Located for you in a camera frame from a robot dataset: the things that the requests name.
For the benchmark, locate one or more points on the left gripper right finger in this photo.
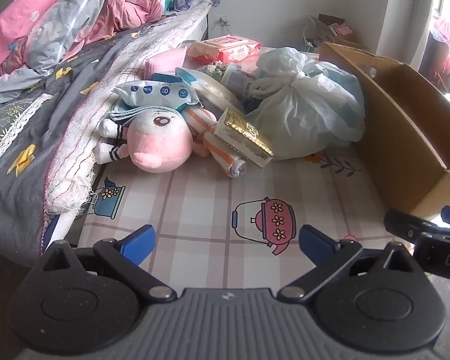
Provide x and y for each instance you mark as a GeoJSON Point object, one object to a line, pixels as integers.
{"type": "Point", "coordinates": [331, 259]}

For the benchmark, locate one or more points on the gold tissue pack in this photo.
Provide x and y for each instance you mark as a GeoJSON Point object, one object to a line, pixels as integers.
{"type": "Point", "coordinates": [233, 129]}

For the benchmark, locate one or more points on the plaid cartoon mattress cover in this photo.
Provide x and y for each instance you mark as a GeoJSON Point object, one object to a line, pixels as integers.
{"type": "Point", "coordinates": [221, 232]}

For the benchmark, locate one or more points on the green white scrunchie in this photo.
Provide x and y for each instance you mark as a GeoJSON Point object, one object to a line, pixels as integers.
{"type": "Point", "coordinates": [216, 70]}

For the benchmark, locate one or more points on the blue towels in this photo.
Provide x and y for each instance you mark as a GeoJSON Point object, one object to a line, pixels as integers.
{"type": "Point", "coordinates": [123, 116]}

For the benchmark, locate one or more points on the grey bedsheet yellow bows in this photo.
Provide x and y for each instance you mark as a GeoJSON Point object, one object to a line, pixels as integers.
{"type": "Point", "coordinates": [31, 128]}

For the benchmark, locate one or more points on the pink plush doll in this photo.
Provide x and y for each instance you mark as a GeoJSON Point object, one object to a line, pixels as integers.
{"type": "Point", "coordinates": [158, 139]}

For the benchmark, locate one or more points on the orange striped rolled towel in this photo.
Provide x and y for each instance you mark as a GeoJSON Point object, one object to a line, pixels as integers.
{"type": "Point", "coordinates": [217, 142]}

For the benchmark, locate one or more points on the small open cardboard box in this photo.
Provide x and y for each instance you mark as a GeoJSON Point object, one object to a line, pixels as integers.
{"type": "Point", "coordinates": [334, 29]}

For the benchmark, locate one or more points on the red wet wipes pack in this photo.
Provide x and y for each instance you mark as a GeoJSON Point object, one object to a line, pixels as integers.
{"type": "Point", "coordinates": [225, 49]}

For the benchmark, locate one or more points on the white tied plastic bag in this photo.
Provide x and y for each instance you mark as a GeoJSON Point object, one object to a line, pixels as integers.
{"type": "Point", "coordinates": [305, 105]}

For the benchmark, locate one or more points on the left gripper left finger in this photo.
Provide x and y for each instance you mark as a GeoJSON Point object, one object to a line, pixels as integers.
{"type": "Point", "coordinates": [121, 261]}

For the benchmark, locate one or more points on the large cardboard box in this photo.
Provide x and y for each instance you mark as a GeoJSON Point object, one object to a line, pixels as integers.
{"type": "Point", "coordinates": [406, 144]}

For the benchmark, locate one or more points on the pink cloth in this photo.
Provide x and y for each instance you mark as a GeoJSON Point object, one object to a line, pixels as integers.
{"type": "Point", "coordinates": [164, 62]}

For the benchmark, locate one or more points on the clear cotton swab bag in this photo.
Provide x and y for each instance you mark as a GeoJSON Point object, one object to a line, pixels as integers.
{"type": "Point", "coordinates": [215, 94]}

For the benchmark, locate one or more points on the pink grey floral duvet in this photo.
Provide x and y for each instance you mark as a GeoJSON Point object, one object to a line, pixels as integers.
{"type": "Point", "coordinates": [39, 34]}

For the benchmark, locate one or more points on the blue white wipes pack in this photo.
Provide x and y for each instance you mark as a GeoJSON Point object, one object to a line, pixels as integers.
{"type": "Point", "coordinates": [143, 93]}

